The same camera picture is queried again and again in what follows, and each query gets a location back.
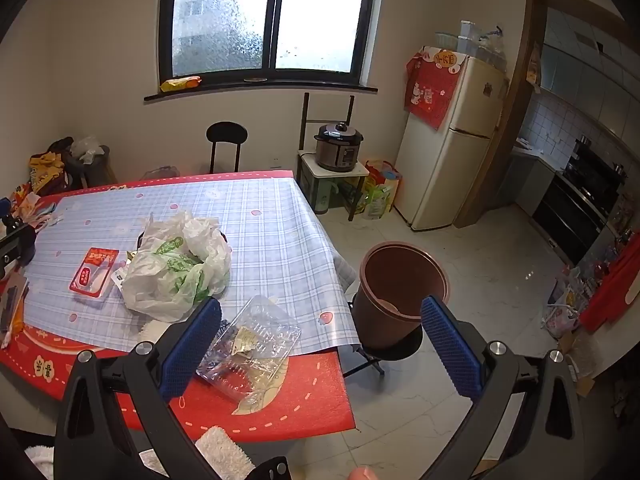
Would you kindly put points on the black kitchen oven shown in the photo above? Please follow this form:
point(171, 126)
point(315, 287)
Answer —
point(575, 200)

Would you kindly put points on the yellow red shopping bag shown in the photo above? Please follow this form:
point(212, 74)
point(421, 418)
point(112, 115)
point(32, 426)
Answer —
point(382, 187)

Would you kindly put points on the red white food package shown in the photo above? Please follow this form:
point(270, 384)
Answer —
point(92, 272)

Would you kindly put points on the pile of plastic bags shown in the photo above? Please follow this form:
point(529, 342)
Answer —
point(562, 305)

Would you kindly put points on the table with checked cloth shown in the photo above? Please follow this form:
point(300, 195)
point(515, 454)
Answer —
point(280, 240)

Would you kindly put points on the red printed cloth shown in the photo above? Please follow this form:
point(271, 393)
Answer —
point(432, 90)

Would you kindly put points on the brown pressure cooker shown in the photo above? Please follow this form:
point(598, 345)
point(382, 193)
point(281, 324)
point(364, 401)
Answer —
point(338, 147)

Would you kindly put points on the red hanging cloth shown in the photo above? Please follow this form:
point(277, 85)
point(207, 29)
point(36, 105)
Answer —
point(615, 285)

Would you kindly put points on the grey bin with bag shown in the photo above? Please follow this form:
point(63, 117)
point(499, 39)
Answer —
point(90, 165)

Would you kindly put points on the black round stool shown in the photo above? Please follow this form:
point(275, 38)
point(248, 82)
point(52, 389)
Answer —
point(400, 352)

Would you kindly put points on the cream refrigerator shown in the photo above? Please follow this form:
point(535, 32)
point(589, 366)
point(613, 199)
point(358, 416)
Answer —
point(450, 160)

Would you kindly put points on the black framed window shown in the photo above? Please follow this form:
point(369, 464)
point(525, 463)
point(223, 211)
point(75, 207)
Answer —
point(270, 15)

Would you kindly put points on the white plastic bag green print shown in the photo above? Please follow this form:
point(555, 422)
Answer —
point(165, 280)

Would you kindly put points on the black round-back chair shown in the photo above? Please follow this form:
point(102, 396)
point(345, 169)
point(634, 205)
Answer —
point(226, 135)

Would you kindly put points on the red table mat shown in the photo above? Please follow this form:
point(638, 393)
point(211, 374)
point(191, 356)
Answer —
point(300, 400)

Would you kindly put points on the clear plastic food tray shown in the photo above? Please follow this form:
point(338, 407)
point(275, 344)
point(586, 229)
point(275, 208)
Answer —
point(255, 332)

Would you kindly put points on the green plastic jug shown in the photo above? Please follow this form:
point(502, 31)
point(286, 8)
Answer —
point(324, 196)

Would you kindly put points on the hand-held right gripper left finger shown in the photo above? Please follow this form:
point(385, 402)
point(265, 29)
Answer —
point(192, 345)

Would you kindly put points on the grey kitchen wall cabinets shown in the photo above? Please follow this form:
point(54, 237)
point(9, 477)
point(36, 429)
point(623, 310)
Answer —
point(595, 75)

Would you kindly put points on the yellow snack packet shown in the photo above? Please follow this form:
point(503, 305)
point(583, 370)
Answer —
point(180, 83)

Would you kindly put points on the person's right hand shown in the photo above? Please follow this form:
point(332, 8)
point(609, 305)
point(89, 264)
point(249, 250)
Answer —
point(365, 474)

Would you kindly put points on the pile of snack packets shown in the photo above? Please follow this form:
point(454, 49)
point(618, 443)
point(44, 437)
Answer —
point(35, 207)

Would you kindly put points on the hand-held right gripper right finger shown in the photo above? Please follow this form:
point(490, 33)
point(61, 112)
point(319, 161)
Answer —
point(452, 350)

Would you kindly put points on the yellow printed bag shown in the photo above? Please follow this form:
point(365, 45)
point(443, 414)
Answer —
point(46, 172)

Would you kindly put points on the white fleece clothing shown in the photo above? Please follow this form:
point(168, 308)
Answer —
point(220, 447)

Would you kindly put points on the brown plastic bin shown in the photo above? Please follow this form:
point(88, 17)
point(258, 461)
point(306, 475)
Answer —
point(395, 305)

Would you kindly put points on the clear plastic containers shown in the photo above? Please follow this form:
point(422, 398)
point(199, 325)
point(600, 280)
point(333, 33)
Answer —
point(475, 42)

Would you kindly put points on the cardboard box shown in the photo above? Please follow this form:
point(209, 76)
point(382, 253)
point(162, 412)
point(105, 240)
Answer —
point(580, 360)

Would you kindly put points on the black frame side stand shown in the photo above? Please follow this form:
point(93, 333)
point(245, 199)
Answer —
point(310, 167)

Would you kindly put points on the wooden door frame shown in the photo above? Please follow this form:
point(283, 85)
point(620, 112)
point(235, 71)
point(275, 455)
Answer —
point(505, 125)

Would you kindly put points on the gold foil wrapper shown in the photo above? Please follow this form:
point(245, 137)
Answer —
point(126, 258)

